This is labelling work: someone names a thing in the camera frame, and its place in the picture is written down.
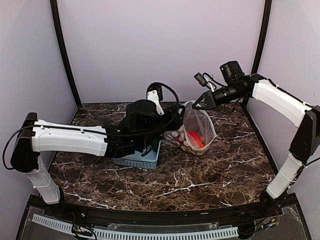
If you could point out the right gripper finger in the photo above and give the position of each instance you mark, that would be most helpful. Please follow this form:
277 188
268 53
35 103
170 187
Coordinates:
203 99
198 106

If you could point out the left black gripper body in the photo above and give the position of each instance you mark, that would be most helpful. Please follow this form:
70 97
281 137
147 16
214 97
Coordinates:
176 122

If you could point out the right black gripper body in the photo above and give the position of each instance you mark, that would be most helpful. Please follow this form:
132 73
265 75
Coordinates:
214 102

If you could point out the polka dot zip bag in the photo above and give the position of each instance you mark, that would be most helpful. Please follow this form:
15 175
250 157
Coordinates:
194 121

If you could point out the orange red toy mango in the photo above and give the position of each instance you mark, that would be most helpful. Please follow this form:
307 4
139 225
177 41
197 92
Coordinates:
198 141

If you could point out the light blue plastic basket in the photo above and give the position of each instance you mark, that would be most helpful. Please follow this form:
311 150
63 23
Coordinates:
135 160

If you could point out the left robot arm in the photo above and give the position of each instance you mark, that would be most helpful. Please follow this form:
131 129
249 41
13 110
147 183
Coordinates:
144 124

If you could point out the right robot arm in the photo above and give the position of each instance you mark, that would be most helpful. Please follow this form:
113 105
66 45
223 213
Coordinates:
302 115

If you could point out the green toy cucumber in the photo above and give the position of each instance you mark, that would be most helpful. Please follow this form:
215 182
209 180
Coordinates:
151 150

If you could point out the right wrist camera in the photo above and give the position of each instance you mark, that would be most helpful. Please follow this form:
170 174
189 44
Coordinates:
208 81

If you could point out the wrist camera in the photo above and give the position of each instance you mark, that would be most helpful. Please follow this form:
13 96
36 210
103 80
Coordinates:
208 81
153 94

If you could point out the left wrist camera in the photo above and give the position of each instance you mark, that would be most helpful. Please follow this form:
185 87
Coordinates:
153 94

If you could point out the black front rail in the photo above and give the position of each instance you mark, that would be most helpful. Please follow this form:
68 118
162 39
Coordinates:
247 214

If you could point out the right black frame post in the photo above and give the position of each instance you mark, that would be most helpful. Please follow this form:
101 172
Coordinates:
262 36

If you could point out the black frame post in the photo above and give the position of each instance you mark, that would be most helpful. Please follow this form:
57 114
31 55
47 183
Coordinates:
63 52
262 36

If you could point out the grey slotted cable duct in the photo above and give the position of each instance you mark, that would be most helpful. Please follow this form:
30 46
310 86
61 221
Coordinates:
117 231

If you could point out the left black frame post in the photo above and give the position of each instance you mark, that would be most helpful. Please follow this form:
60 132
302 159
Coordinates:
63 52

